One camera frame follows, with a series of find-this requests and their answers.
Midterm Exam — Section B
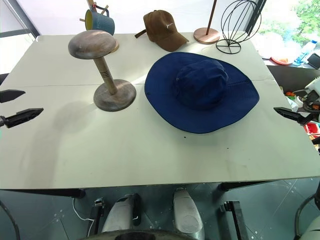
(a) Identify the wooden mug tree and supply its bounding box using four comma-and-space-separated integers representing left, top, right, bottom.
79, 0, 120, 54

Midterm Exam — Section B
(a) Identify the wooden mushroom hat stand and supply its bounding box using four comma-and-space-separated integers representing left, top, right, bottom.
67, 29, 138, 113

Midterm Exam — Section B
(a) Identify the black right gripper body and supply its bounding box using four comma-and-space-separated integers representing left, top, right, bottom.
298, 92, 320, 126

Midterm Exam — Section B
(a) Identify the silver right robot leg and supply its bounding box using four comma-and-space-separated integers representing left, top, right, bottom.
172, 187, 206, 240

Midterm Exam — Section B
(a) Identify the copper base pole stand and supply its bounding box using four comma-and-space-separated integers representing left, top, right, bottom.
193, 0, 221, 46

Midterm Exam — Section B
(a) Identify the red plate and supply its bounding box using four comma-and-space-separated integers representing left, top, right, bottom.
271, 56, 292, 66

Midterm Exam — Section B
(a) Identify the clear plastic bottle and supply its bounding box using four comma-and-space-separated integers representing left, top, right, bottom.
302, 39, 320, 55

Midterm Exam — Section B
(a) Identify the black table frame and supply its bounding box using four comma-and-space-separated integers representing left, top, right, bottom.
0, 177, 320, 200

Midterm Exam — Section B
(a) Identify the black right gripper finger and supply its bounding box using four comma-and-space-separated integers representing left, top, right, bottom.
273, 106, 304, 124

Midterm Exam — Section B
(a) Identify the silver left robot leg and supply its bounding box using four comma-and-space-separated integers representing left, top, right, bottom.
101, 192, 141, 235

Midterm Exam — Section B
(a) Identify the red box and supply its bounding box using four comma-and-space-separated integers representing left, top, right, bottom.
303, 121, 320, 136

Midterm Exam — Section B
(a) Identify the silver robot leg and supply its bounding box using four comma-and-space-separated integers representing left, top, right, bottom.
172, 187, 206, 240
101, 192, 141, 235

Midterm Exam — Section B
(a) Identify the white cable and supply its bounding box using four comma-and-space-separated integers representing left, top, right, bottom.
72, 197, 95, 223

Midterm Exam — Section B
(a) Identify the navy blue wide-brim hat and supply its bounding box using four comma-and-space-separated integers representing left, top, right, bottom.
144, 51, 261, 135

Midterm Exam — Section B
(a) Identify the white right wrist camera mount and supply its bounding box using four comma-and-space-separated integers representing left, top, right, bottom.
304, 76, 320, 99

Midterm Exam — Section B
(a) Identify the brown baseball cap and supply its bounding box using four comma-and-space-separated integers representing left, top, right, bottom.
134, 9, 190, 52

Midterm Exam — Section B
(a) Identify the blue mug yellow inside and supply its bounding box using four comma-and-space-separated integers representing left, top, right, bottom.
84, 8, 116, 36

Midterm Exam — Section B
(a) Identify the dark grey side counter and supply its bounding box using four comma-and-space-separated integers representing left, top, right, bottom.
265, 63, 320, 89

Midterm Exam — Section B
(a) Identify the black chair frame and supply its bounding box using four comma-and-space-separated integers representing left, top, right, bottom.
294, 192, 320, 240

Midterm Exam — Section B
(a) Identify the light blue plastic object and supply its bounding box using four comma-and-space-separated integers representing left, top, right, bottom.
294, 53, 311, 66

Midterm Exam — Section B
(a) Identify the black table leg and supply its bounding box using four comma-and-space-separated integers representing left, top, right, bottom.
92, 198, 105, 235
219, 199, 250, 240

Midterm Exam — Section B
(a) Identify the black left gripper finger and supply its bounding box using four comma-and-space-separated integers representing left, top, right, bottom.
4, 107, 45, 129
0, 89, 27, 104

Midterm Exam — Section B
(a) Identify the black tablet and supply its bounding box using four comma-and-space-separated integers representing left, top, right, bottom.
306, 53, 320, 70

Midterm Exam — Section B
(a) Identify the black wire hat stand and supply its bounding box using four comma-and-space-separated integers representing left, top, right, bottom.
215, 0, 263, 54

